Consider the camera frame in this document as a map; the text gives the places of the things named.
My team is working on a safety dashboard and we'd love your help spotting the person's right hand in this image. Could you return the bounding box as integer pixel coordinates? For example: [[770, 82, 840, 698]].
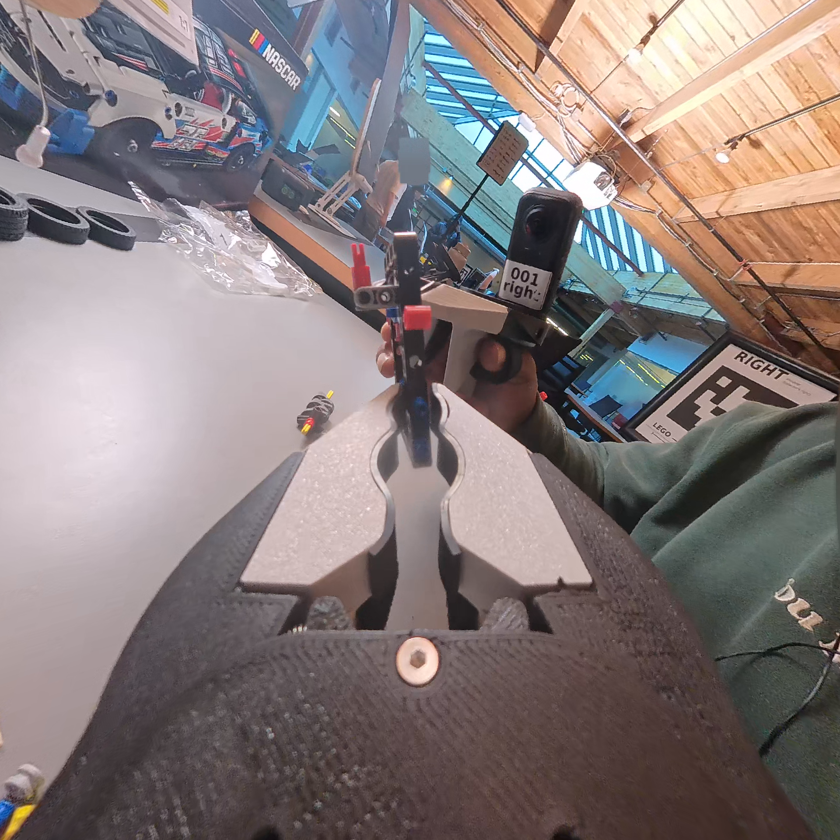
[[375, 320, 547, 437]]

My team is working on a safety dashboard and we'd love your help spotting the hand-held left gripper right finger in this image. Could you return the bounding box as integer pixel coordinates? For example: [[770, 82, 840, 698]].
[[430, 382, 595, 626]]

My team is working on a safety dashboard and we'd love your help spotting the grey desk orange edge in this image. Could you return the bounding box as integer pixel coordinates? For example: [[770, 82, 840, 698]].
[[248, 189, 395, 311]]

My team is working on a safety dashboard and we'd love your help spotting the black lego frame assembly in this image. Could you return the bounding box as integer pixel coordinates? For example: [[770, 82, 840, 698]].
[[351, 231, 439, 468]]

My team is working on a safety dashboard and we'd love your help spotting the lego instruction booklet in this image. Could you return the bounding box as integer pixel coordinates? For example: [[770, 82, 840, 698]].
[[128, 0, 200, 67]]

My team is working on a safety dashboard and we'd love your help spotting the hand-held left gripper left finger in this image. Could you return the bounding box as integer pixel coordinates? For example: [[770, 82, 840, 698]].
[[239, 384, 403, 626]]

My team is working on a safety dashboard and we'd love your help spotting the grey lego gears yellow axle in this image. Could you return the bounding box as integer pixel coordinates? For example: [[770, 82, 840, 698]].
[[295, 389, 337, 437]]

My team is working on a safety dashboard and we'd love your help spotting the light wooden stand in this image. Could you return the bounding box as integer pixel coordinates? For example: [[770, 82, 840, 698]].
[[304, 77, 385, 221]]

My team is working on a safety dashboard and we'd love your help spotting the framed black white marker sign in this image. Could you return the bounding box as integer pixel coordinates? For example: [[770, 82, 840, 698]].
[[622, 330, 840, 447]]

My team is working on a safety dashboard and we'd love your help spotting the clear plastic bag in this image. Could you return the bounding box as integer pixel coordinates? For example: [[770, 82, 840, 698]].
[[128, 197, 322, 301]]

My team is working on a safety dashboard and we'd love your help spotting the white book stand base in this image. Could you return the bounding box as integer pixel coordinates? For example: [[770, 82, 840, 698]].
[[14, 0, 55, 165]]

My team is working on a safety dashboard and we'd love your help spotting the pile of small lego pieces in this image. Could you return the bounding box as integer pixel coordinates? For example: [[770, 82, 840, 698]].
[[0, 763, 47, 831]]

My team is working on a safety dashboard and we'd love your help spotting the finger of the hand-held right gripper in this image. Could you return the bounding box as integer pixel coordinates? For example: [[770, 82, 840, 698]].
[[430, 279, 508, 309], [419, 298, 514, 337]]

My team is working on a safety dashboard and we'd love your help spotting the black lego set box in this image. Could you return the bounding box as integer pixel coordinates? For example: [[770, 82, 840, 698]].
[[0, 0, 311, 204]]

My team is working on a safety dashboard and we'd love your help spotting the brown hanging sign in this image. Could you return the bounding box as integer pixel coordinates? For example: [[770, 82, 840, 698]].
[[477, 120, 531, 185]]

